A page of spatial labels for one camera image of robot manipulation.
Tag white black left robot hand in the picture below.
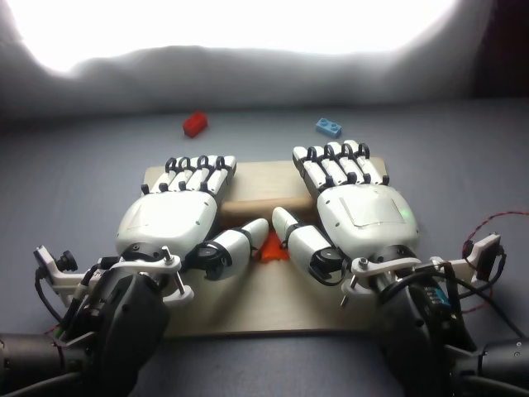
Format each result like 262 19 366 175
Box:
113 155 270 283

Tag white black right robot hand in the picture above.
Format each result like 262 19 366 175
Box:
270 139 421 289

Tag wooden rolling pin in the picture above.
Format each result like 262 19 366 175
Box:
218 197 319 228

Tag orange play dough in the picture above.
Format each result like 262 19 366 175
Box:
259 231 291 265

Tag blue flat toy brick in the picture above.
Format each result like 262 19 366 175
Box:
315 117 344 140

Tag red toy brick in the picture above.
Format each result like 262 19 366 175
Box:
182 110 210 140

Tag grey table cloth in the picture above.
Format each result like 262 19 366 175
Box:
0 97 529 397

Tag light wooden board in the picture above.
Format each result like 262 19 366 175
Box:
140 158 398 341

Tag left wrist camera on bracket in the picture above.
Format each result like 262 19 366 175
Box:
32 244 79 290

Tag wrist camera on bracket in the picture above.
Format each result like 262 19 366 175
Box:
462 233 508 286
32 244 79 290

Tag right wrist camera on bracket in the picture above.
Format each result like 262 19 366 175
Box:
462 233 508 286

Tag red black twisted cable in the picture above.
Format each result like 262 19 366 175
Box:
462 211 529 332

